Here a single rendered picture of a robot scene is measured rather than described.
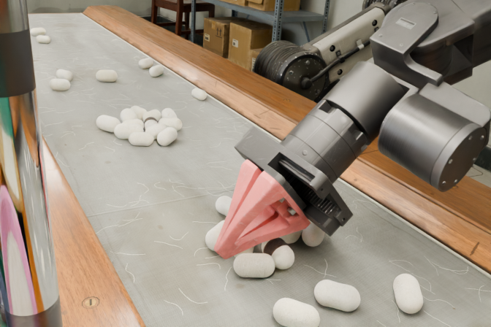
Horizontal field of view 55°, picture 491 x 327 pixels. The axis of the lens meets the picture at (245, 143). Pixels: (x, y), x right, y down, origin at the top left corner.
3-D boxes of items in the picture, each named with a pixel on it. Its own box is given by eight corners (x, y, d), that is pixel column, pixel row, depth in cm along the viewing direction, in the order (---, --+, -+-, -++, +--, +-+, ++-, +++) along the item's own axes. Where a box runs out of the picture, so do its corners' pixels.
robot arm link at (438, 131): (417, 63, 48) (411, -4, 41) (530, 115, 41) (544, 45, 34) (336, 144, 46) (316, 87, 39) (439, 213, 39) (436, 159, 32)
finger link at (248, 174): (226, 271, 34) (316, 176, 35) (183, 220, 39) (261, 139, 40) (270, 306, 38) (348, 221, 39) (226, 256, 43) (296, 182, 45)
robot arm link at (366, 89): (369, 82, 46) (357, 43, 42) (429, 114, 42) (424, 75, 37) (321, 133, 45) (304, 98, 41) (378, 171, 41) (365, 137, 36)
